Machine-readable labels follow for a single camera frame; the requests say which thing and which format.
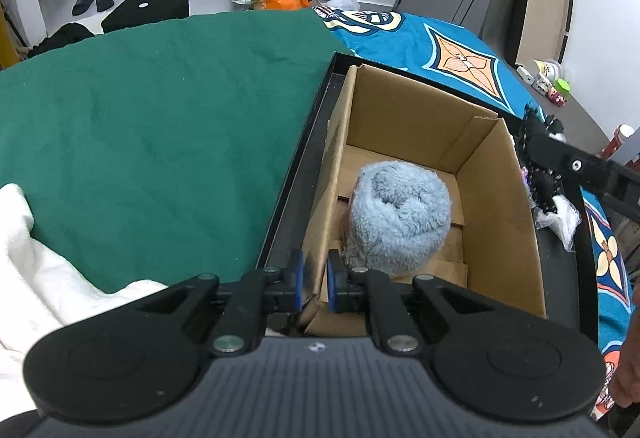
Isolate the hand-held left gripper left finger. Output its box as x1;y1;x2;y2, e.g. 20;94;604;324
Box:
131;248;304;358

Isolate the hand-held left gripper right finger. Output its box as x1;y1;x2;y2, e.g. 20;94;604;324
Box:
326;249;503;357

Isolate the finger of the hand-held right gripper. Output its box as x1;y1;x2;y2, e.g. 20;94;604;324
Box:
527;128;640;215

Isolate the clear plastic bag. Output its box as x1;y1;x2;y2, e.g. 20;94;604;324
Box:
532;194;582;251

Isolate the light blue fluffy towel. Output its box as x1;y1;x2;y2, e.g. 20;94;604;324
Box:
340;161;453;277

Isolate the black shallow tray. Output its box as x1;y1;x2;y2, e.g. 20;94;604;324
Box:
256;51;600;348

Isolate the brown cardboard box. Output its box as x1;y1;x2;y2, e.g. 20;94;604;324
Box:
300;64;548;338

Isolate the person's right hand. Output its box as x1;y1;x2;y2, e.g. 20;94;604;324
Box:
611;325;640;409

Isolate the red white tube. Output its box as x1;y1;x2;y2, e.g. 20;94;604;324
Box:
600;124;636;159

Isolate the blue printed blanket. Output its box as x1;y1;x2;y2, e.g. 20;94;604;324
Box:
312;5;640;424

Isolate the green blanket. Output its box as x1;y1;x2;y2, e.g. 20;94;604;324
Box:
0;9;353;294

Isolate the white fleece blanket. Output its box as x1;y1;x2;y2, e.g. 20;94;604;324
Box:
0;183;171;419

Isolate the black flat case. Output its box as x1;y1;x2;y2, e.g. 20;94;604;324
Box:
101;0;190;33

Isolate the black cloth heap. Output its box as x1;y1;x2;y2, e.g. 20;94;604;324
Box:
27;24;96;59

